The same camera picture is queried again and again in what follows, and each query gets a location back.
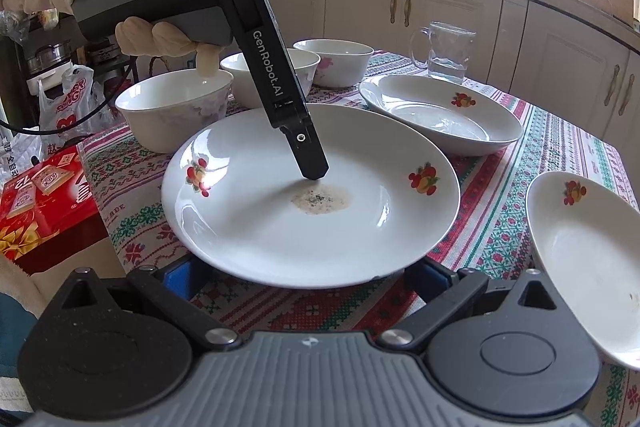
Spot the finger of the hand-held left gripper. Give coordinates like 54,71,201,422
285,119,330,181

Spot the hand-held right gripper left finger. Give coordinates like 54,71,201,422
57,257,241,353

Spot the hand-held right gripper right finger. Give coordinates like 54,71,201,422
377,257,558,350

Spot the large stained white plate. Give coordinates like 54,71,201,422
161,103,461,289

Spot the white bowl with faint print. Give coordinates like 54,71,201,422
115,69,235,155

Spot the white bowl with pink flowers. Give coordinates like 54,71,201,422
293,39,375,88

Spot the patterned red green tablecloth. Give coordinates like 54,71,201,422
77,51,640,427

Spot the cream kitchen cabinet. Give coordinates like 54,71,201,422
252,0,640,188

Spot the white plate with fruit print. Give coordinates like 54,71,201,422
526,171,640,365
359,74,524,156

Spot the red gift box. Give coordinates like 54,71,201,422
0,146,103,275

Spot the black metal rack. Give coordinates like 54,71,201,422
0,12,137,142

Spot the clear glass mug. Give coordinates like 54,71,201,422
410,21,478,84

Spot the white plastic bag red print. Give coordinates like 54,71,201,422
37,64,108,142

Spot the steel pot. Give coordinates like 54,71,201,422
25,42,71,75

